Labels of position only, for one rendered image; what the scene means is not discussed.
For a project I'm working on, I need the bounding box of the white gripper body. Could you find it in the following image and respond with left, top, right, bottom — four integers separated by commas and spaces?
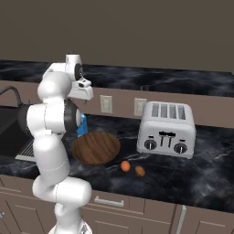
67, 85, 95, 101

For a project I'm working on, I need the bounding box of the blue milk carton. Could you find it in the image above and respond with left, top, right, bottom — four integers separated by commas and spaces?
76, 113, 90, 137

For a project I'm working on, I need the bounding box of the brown wooden bowl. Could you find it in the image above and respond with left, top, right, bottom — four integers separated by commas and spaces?
70, 131, 122, 166

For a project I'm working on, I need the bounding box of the black sink tap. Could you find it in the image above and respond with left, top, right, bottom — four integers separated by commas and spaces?
0, 85, 25, 108

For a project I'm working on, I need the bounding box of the dark kitchen sink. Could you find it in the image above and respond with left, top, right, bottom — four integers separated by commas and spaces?
0, 105, 38, 163

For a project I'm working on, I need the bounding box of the orange egg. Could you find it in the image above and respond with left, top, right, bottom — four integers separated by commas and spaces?
120, 160, 132, 173

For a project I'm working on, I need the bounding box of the silver four-slot toaster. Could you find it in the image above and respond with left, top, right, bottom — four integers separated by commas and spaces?
136, 101, 197, 160

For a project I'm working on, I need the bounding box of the brown drawer front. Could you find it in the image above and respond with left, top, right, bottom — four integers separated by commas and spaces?
88, 188, 146, 216

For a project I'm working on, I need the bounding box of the brown cupboard door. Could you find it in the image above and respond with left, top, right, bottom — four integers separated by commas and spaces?
80, 207, 176, 234
175, 204, 234, 234
0, 191, 59, 234

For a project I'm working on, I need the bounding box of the beige wall outlet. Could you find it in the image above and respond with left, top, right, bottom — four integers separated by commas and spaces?
100, 94, 113, 114
133, 97, 148, 117

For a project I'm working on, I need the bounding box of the silver drawer handle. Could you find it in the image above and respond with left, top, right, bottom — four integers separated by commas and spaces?
93, 195, 125, 208

